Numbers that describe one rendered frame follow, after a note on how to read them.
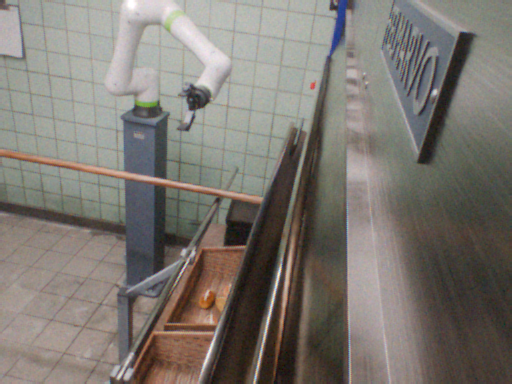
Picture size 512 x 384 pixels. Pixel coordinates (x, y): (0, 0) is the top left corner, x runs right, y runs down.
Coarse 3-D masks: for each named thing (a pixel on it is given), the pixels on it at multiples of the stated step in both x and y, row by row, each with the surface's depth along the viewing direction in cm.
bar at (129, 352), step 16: (208, 224) 162; (192, 240) 151; (192, 256) 143; (160, 272) 150; (176, 272) 135; (128, 288) 159; (144, 288) 154; (128, 304) 158; (160, 304) 122; (128, 320) 161; (128, 336) 164; (144, 336) 112; (128, 352) 108; (128, 368) 104
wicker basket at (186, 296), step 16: (208, 256) 224; (224, 256) 223; (192, 272) 206; (208, 272) 229; (192, 288) 215; (208, 288) 218; (176, 304) 187; (192, 304) 207; (176, 320) 193; (192, 320) 198
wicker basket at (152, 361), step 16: (160, 336) 171; (176, 336) 169; (192, 336) 168; (208, 336) 167; (144, 352) 163; (160, 352) 175; (176, 352) 173; (192, 352) 172; (144, 368) 169; (160, 368) 174; (176, 368) 175; (192, 368) 176
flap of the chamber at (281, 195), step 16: (288, 144) 173; (288, 160) 160; (288, 176) 148; (272, 192) 135; (288, 192) 139; (272, 208) 127; (288, 208) 130; (272, 224) 120; (256, 240) 111; (272, 240) 114; (256, 256) 106; (272, 256) 108; (256, 272) 101; (272, 272) 103; (256, 288) 96; (224, 304) 90; (240, 304) 91; (256, 304) 92; (240, 320) 87; (256, 320) 88; (240, 336) 84; (256, 336) 85; (224, 352) 79; (240, 352) 80; (224, 368) 77; (240, 368) 78
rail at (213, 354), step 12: (288, 132) 178; (276, 168) 146; (264, 204) 124; (264, 216) 119; (252, 228) 112; (252, 240) 107; (252, 252) 104; (240, 264) 98; (240, 276) 95; (240, 288) 92; (228, 300) 88; (228, 312) 85; (228, 324) 83; (216, 336) 79; (216, 348) 77; (216, 360) 75; (204, 372) 72
